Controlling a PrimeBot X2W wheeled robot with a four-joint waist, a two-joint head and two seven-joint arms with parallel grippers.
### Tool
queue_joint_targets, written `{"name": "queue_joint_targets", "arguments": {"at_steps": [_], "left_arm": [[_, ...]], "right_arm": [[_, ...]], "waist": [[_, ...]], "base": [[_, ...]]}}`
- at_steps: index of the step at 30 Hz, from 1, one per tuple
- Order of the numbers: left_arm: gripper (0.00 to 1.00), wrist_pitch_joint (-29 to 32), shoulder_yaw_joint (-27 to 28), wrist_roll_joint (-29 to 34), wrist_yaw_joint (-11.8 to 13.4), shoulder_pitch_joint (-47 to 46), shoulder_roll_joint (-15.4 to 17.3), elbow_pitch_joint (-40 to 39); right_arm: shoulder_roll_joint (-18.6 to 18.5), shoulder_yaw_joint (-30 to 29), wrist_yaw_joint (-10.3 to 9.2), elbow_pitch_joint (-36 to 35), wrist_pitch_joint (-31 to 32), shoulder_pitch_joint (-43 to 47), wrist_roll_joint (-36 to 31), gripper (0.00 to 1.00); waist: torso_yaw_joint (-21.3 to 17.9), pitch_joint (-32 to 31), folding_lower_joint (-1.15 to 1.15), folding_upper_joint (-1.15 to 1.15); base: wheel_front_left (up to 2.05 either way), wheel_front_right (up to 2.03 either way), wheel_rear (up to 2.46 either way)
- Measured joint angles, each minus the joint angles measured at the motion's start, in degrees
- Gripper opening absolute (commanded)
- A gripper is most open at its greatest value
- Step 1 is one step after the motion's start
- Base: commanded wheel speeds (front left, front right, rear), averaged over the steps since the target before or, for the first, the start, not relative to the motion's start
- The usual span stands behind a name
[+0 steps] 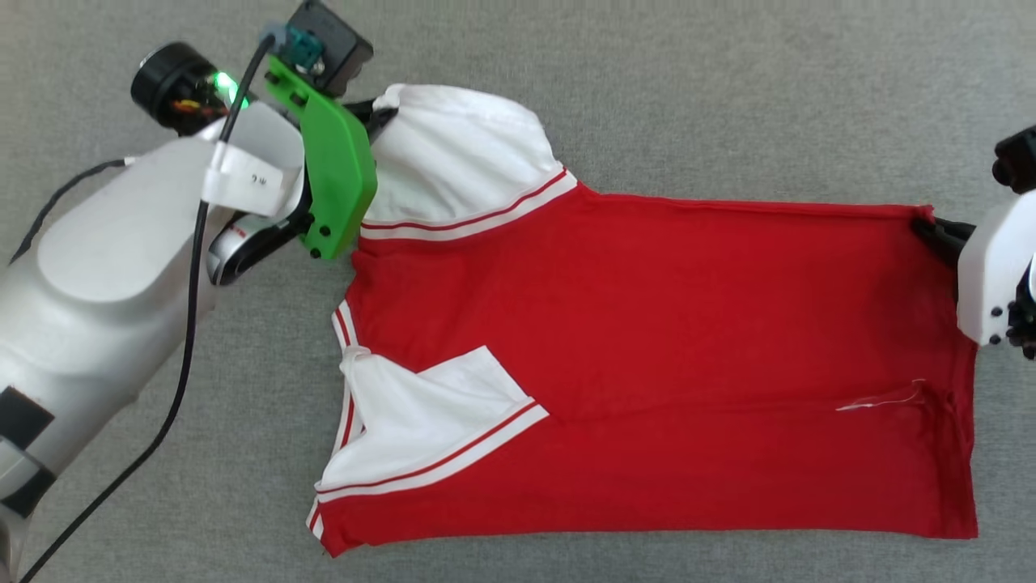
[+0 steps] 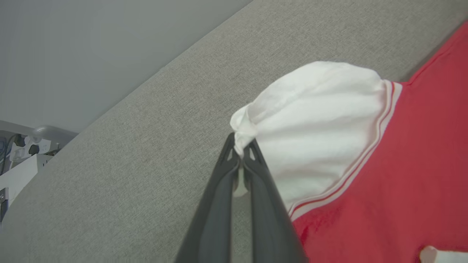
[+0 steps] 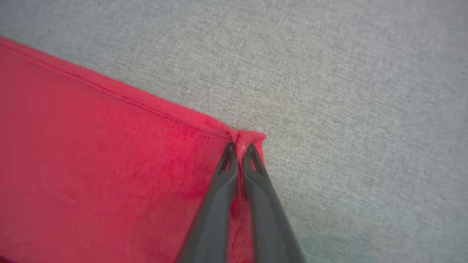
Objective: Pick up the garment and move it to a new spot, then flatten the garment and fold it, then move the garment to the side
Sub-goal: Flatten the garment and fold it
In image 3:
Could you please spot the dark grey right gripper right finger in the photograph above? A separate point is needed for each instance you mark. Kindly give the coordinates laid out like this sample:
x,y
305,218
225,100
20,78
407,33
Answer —
x,y
270,226

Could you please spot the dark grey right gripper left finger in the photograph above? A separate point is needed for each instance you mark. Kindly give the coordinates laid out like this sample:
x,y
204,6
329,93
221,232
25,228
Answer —
x,y
212,226

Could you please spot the red and white t-shirt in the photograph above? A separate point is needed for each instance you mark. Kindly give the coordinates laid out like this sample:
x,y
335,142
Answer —
x,y
91,164

